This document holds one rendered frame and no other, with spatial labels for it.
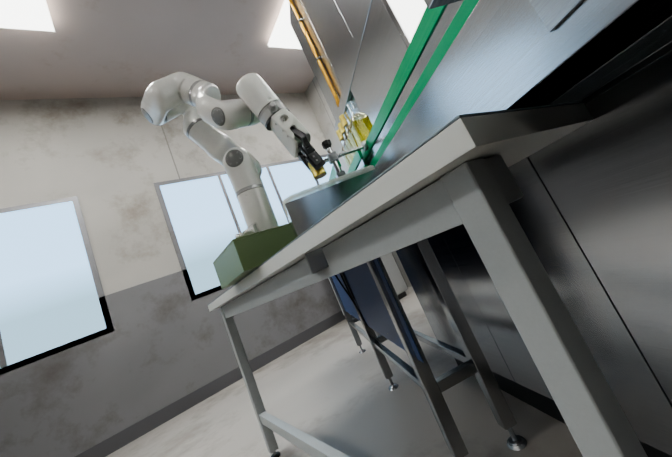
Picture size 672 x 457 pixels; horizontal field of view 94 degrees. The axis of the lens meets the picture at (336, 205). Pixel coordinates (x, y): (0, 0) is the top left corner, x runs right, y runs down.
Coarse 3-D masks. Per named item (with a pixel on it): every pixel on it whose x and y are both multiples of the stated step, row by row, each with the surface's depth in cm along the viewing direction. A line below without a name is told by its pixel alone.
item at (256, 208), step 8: (248, 192) 98; (256, 192) 98; (264, 192) 101; (240, 200) 98; (248, 200) 97; (256, 200) 97; (264, 200) 99; (248, 208) 97; (256, 208) 97; (264, 208) 98; (248, 216) 97; (256, 216) 96; (264, 216) 97; (272, 216) 99; (248, 224) 97; (256, 224) 96; (264, 224) 96; (272, 224) 97; (248, 232) 94
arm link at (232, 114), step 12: (204, 84) 87; (192, 96) 88; (204, 96) 80; (216, 96) 91; (204, 108) 81; (216, 108) 78; (228, 108) 78; (240, 108) 80; (204, 120) 83; (216, 120) 80; (228, 120) 79; (240, 120) 81
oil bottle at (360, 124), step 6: (354, 114) 101; (360, 114) 100; (354, 120) 100; (360, 120) 100; (366, 120) 100; (354, 126) 100; (360, 126) 99; (366, 126) 99; (354, 132) 102; (360, 132) 99; (366, 132) 99; (360, 138) 99; (366, 138) 98; (360, 144) 101
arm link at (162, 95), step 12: (180, 72) 93; (156, 84) 88; (168, 84) 89; (180, 84) 90; (192, 84) 88; (144, 96) 92; (156, 96) 88; (168, 96) 89; (180, 96) 91; (144, 108) 96; (156, 108) 91; (168, 108) 91; (156, 120) 97
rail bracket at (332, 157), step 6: (324, 144) 90; (330, 144) 90; (366, 144) 91; (330, 150) 90; (348, 150) 91; (354, 150) 91; (366, 150) 92; (330, 156) 89; (336, 156) 89; (342, 156) 91; (330, 162) 89; (336, 162) 89; (336, 168) 89; (336, 174) 88; (342, 174) 88
